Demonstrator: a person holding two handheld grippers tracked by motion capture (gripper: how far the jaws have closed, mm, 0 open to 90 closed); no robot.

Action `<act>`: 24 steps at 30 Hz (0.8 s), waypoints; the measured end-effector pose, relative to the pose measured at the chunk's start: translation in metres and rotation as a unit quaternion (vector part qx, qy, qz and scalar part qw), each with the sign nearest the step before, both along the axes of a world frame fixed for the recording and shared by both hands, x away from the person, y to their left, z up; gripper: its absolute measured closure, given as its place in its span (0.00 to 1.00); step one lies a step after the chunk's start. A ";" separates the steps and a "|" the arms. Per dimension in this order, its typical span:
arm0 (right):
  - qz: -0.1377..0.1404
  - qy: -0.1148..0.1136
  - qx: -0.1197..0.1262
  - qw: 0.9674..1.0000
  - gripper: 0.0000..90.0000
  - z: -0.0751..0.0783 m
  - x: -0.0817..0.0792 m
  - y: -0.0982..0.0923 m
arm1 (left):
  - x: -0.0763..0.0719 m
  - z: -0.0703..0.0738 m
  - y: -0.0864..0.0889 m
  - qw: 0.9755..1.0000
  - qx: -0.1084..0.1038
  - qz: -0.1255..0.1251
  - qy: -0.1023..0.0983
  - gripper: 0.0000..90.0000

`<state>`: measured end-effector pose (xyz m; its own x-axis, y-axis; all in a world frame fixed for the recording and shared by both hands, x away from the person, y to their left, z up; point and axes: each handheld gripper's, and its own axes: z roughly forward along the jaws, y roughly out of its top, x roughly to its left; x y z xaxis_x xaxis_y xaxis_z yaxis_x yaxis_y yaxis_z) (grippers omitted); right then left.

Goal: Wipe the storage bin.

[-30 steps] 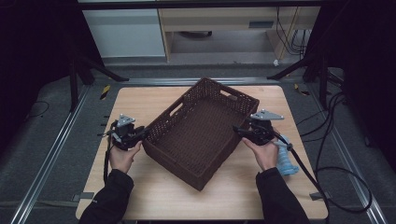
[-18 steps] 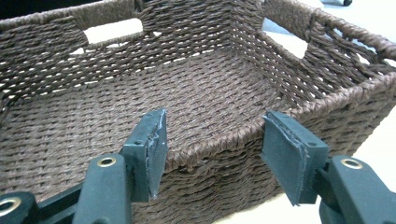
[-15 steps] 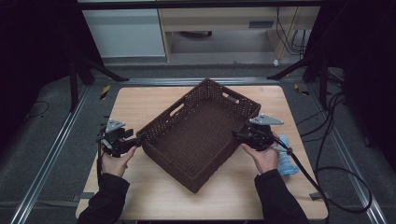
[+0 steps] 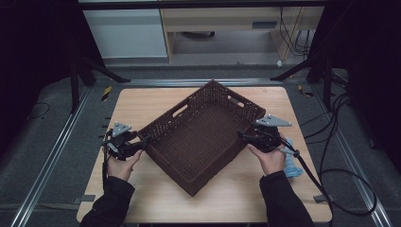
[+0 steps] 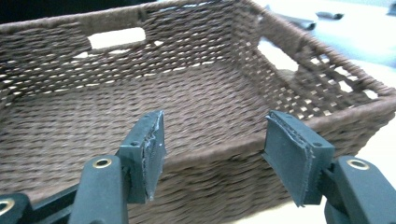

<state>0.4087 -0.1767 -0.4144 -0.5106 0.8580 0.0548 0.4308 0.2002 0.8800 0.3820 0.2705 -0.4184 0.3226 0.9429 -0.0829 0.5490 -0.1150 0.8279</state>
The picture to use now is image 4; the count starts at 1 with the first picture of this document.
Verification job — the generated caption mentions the thick black gripper cable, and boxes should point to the thick black gripper cable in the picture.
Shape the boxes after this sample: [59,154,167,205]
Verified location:
[278,146,336,227]

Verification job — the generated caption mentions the black metal stand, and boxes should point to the black metal stand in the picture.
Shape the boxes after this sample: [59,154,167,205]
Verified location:
[270,46,336,112]
[68,56,132,115]

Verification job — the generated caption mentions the black cables by desk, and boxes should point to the black cables by desk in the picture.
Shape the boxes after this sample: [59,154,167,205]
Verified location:
[278,6,316,61]

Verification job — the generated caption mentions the brown woven basket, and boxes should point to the brown woven basket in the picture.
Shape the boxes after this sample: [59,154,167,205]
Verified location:
[137,79,267,198]

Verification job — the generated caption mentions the blue striped cloth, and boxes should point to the blue striped cloth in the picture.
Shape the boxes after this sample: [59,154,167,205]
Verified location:
[283,136,305,180]

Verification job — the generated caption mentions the dark object under desk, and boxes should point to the dark object under desk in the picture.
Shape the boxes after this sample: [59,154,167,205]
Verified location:
[181,30,216,41]

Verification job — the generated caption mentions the person's right hand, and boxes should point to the person's right hand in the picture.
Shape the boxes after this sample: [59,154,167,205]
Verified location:
[246,134,287,177]

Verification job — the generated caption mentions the looped black floor cable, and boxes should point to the looped black floor cable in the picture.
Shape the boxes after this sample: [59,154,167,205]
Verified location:
[301,93,378,218]

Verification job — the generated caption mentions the thin black floor cable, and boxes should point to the thin black floor cable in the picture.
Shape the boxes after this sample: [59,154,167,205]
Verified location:
[26,101,52,123]

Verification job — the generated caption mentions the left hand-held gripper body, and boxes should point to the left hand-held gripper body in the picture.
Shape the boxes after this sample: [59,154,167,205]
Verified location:
[102,122,140,162]

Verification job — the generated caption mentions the person's left hand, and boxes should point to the person's left hand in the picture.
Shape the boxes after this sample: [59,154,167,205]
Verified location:
[107,149,145,183]

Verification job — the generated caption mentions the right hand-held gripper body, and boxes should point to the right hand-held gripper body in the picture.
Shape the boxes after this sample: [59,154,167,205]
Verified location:
[250,113,293,154]

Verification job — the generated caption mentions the yellow black floor tape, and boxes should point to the yellow black floor tape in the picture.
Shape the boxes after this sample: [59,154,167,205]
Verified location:
[297,84,315,98]
[100,85,113,102]

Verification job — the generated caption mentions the grey table bracket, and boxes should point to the grey table bracket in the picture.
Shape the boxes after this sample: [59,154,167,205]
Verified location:
[73,194,96,204]
[313,194,337,204]

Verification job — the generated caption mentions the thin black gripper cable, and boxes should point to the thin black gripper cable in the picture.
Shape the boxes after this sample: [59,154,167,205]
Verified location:
[100,155,110,191]

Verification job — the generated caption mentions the white cabinet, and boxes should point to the white cabinet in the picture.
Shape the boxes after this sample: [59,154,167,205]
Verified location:
[82,9,168,60]

